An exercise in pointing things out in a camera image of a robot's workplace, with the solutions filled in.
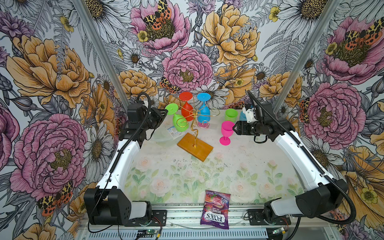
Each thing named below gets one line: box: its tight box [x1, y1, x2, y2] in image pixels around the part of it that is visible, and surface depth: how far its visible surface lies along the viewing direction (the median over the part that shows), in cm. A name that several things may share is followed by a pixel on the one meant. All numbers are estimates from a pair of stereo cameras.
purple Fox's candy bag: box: [200, 189, 231, 230], surface depth 77 cm
